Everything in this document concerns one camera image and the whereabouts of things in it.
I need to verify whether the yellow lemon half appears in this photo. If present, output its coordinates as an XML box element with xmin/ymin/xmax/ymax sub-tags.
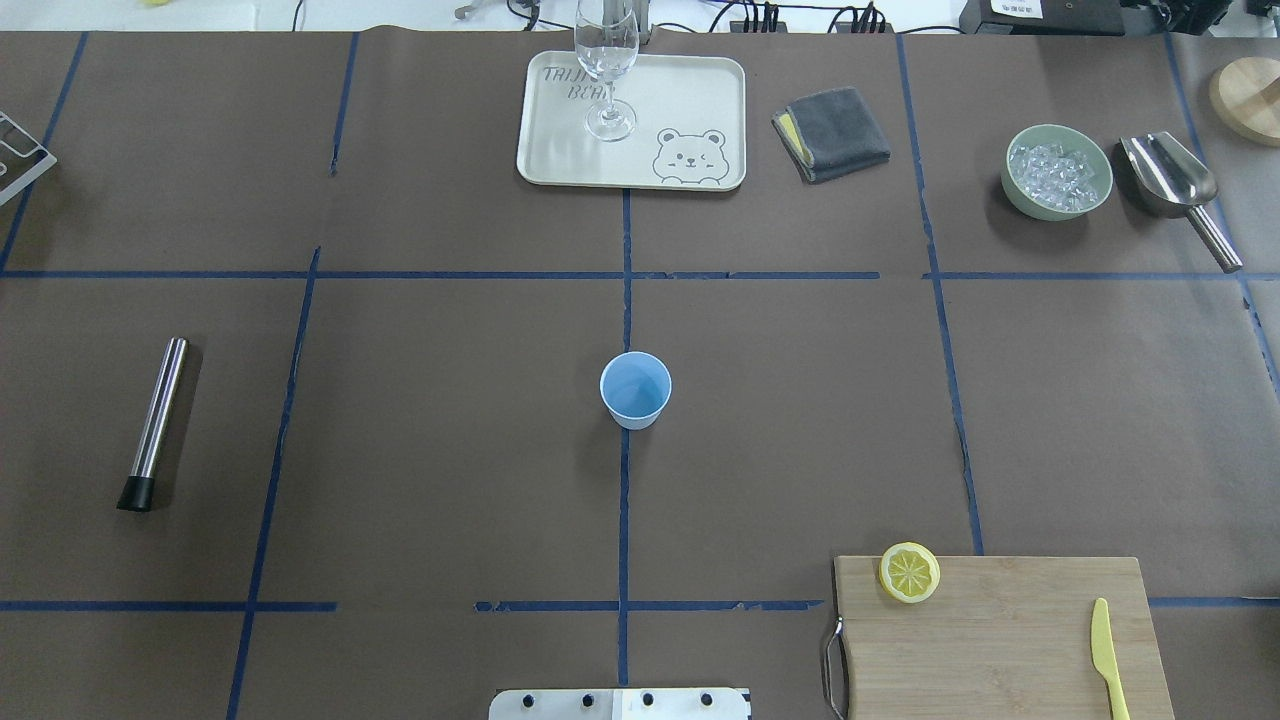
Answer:
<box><xmin>877</xmin><ymin>541</ymin><xmax>942</xmax><ymax>603</ymax></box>

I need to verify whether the steel muddler black tip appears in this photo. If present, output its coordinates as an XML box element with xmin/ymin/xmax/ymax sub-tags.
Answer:
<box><xmin>116</xmin><ymin>337</ymin><xmax>189</xmax><ymax>512</ymax></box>

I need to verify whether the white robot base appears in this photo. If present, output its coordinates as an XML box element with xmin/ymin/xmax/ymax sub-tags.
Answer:
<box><xmin>488</xmin><ymin>687</ymin><xmax>753</xmax><ymax>719</ymax></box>

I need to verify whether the blue paper cup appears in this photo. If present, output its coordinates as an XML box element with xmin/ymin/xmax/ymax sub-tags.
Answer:
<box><xmin>599</xmin><ymin>351</ymin><xmax>673</xmax><ymax>430</ymax></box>

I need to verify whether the wooden cup stand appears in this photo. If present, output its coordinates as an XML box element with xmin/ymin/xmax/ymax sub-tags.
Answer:
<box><xmin>1210</xmin><ymin>56</ymin><xmax>1279</xmax><ymax>149</ymax></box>

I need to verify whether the cream bear tray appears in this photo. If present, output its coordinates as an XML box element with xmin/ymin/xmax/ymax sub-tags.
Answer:
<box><xmin>516</xmin><ymin>51</ymin><xmax>748</xmax><ymax>192</ymax></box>

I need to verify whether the grey folded cloth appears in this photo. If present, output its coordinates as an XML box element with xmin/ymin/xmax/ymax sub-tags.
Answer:
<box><xmin>771</xmin><ymin>86</ymin><xmax>891</xmax><ymax>184</ymax></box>

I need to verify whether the clear wine glass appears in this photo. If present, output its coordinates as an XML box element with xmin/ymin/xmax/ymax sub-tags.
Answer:
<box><xmin>573</xmin><ymin>1</ymin><xmax>640</xmax><ymax>142</ymax></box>

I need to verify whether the green bowl of ice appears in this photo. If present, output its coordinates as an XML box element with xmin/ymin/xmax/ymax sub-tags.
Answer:
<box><xmin>1001</xmin><ymin>124</ymin><xmax>1114</xmax><ymax>222</ymax></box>

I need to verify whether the bamboo cutting board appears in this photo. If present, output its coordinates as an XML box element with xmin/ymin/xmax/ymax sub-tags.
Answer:
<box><xmin>833</xmin><ymin>555</ymin><xmax>1174</xmax><ymax>719</ymax></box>

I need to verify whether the yellow plastic knife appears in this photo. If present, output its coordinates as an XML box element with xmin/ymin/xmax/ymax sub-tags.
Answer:
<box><xmin>1091</xmin><ymin>597</ymin><xmax>1132</xmax><ymax>720</ymax></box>

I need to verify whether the steel ice scoop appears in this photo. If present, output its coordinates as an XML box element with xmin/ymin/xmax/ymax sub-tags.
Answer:
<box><xmin>1119</xmin><ymin>131</ymin><xmax>1243</xmax><ymax>274</ymax></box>

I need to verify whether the white wire cup rack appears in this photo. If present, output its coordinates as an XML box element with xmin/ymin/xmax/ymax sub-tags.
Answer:
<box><xmin>0</xmin><ymin>111</ymin><xmax>58</xmax><ymax>205</ymax></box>

